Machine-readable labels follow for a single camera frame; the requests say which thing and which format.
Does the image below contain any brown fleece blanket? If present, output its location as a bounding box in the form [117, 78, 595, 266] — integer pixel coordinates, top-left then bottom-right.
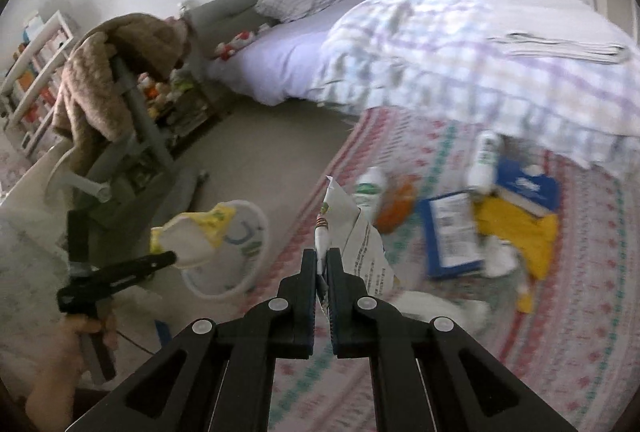
[50, 12, 189, 174]

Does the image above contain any white bookshelf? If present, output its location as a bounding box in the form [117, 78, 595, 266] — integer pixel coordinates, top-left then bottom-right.
[0, 9, 82, 134]

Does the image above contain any orange packet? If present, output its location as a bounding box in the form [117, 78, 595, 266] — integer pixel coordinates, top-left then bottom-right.
[374, 174, 419, 234]

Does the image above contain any red white plush toy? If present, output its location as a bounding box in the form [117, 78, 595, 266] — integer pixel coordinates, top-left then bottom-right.
[214, 29, 262, 63]

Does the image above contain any yellow packet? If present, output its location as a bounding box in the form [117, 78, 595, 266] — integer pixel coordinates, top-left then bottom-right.
[472, 196, 559, 281]

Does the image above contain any white plastic bin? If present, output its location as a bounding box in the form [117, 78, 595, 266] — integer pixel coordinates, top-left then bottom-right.
[177, 199, 271, 299]

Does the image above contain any folded white cloth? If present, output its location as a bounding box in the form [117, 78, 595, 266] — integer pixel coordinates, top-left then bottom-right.
[487, 29, 629, 66]

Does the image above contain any blue box with white label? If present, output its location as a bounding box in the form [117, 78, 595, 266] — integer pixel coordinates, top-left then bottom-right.
[416, 192, 487, 281]

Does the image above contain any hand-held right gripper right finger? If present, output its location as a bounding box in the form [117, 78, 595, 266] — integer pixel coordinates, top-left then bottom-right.
[326, 247, 581, 432]

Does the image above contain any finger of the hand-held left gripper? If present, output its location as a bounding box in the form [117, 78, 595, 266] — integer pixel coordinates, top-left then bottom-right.
[100, 250, 179, 298]

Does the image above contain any yellow white plastic bag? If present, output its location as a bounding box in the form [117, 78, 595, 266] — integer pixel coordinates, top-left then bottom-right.
[150, 204, 237, 269]

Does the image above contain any black cable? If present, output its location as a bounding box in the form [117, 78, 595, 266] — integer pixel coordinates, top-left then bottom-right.
[114, 331, 157, 359]

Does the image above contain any bed with lilac sheet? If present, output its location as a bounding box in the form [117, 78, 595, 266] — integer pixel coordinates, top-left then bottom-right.
[182, 0, 640, 163]

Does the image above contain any person's left forearm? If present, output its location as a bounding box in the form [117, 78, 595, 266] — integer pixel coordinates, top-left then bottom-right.
[22, 361, 87, 419]

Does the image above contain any white speckled cushion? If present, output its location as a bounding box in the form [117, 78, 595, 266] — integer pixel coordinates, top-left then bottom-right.
[0, 204, 162, 405]

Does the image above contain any white bottle with green label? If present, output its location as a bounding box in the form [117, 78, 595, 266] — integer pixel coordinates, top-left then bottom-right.
[354, 166, 389, 219]
[464, 130, 504, 194]

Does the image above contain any grey rolling chair base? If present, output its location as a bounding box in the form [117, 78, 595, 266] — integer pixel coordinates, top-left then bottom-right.
[50, 19, 209, 234]

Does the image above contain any small yellow scrap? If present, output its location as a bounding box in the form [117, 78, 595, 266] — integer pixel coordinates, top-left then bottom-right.
[515, 281, 537, 314]

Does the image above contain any white printed paper wrapper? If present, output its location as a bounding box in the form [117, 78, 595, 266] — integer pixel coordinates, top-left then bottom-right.
[315, 174, 402, 320]

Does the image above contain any crumpled white tissue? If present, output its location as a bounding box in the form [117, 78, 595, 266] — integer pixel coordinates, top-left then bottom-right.
[482, 234, 522, 278]

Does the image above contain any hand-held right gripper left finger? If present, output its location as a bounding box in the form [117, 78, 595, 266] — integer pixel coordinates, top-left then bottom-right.
[65, 248, 320, 432]

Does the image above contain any blue flat board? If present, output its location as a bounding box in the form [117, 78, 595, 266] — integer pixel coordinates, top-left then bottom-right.
[154, 319, 173, 350]

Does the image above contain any patterned pink green rug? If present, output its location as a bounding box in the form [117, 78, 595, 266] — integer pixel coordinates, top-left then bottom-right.
[234, 106, 640, 432]

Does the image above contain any low wooden shelf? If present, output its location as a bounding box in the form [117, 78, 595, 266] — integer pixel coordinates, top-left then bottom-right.
[149, 82, 227, 144]

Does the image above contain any blue tissue pack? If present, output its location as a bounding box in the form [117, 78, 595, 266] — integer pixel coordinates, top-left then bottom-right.
[492, 156, 561, 218]

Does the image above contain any lilac checked blanket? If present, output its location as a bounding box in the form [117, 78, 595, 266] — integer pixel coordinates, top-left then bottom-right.
[309, 0, 640, 169]

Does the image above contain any person's left hand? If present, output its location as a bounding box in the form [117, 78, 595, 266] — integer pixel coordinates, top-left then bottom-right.
[49, 311, 120, 373]

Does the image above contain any pile of plush toys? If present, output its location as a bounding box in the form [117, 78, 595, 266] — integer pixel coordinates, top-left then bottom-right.
[137, 71, 197, 119]

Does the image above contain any white plastic sheet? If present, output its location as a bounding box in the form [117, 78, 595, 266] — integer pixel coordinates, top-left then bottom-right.
[394, 289, 492, 329]

